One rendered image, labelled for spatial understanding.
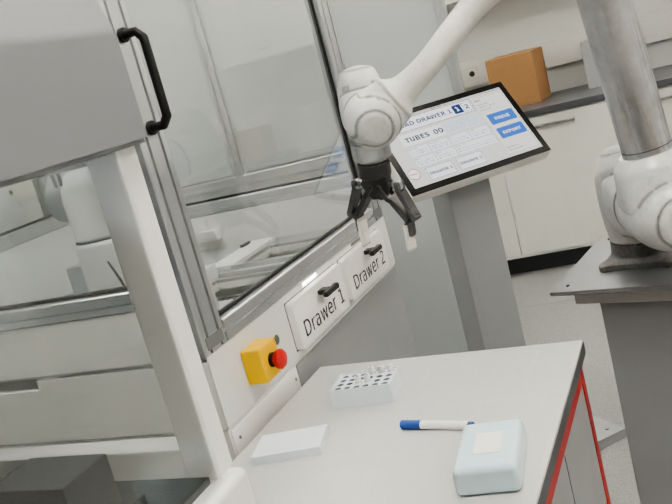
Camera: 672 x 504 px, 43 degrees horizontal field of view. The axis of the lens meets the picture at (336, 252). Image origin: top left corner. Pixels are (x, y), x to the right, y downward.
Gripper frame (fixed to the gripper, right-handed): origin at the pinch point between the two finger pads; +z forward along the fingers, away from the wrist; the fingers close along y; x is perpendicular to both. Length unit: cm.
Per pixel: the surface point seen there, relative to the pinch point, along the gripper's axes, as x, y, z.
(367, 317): -6.8, 17.5, 25.4
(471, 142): -78, 26, -1
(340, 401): 42.5, -17.5, 14.6
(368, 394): 39.9, -22.8, 13.3
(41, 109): 96, -38, -57
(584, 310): -192, 53, 115
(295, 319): 29.7, 4.3, 6.5
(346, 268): -0.2, 15.1, 8.3
